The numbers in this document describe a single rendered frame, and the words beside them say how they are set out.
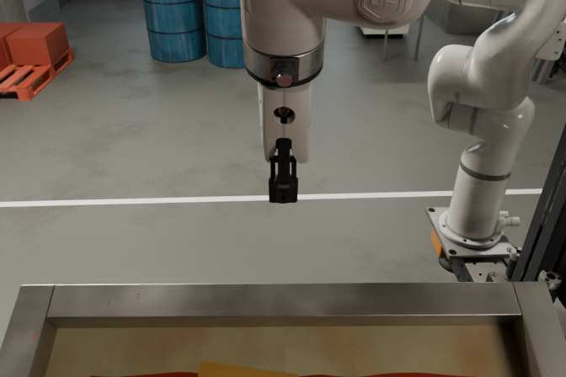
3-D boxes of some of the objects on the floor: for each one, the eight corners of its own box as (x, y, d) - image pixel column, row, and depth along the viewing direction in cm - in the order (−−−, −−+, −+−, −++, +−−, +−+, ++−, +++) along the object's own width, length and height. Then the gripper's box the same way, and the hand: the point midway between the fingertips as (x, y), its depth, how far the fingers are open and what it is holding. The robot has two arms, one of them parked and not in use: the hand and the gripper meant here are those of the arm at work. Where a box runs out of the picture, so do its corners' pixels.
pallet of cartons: (0, 59, 521) (-12, 21, 500) (75, 58, 524) (66, 20, 502) (-57, 103, 426) (-76, 58, 405) (34, 101, 429) (21, 56, 408)
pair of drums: (157, 43, 566) (146, -44, 516) (268, 44, 566) (266, -44, 515) (140, 69, 496) (124, -30, 446) (265, 69, 495) (263, -30, 445)
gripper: (247, 0, 51) (253, 119, 64) (238, 114, 39) (248, 230, 52) (318, 0, 51) (311, 119, 64) (330, 114, 39) (317, 230, 52)
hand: (283, 165), depth 57 cm, fingers open, 8 cm apart
